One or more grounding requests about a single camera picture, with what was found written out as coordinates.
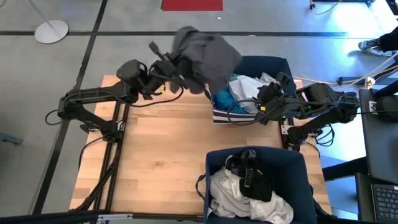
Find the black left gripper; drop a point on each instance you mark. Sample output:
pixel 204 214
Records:
pixel 169 73

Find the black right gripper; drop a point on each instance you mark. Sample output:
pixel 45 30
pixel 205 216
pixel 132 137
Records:
pixel 280 104

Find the light blue garment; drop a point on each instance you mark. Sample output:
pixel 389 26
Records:
pixel 245 90

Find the green knit garment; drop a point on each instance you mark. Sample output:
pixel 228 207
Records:
pixel 234 77

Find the dark grey garment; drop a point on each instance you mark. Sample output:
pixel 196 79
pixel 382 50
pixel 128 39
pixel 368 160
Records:
pixel 211 59

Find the teal cloth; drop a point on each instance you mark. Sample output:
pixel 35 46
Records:
pixel 225 101

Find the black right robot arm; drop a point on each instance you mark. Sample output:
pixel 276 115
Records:
pixel 326 99

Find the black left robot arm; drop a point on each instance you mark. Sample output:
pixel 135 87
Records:
pixel 99 93

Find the navy white striped fabric bin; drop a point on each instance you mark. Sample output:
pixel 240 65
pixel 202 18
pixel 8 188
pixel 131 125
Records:
pixel 267 65
pixel 295 174

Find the red floor mat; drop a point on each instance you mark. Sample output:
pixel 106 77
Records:
pixel 192 4

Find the white yellow power plug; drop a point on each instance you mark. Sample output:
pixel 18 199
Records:
pixel 370 82

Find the black stand foot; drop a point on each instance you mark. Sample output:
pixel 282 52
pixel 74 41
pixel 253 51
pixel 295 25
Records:
pixel 345 169

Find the person's shoe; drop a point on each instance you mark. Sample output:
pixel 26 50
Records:
pixel 368 44

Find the white round stand base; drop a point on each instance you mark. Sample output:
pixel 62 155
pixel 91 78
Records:
pixel 51 31

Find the person's leg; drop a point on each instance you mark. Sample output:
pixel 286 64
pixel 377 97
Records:
pixel 390 42

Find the black laptop keyboard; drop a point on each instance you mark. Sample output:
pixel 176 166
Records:
pixel 387 202

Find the black rig crossbar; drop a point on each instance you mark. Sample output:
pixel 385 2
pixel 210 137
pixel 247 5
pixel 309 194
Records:
pixel 46 217

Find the black aluminium table frame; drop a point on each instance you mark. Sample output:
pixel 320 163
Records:
pixel 126 113

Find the silver bracket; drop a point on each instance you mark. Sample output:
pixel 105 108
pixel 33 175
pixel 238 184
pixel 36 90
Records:
pixel 115 217

